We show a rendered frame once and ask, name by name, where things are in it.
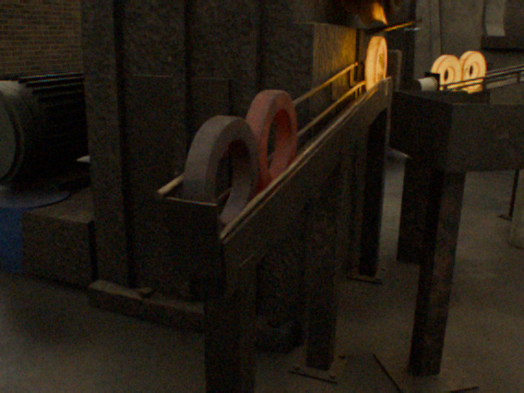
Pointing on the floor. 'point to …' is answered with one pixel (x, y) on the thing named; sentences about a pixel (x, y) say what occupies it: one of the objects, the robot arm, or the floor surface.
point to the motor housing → (412, 210)
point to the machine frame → (136, 97)
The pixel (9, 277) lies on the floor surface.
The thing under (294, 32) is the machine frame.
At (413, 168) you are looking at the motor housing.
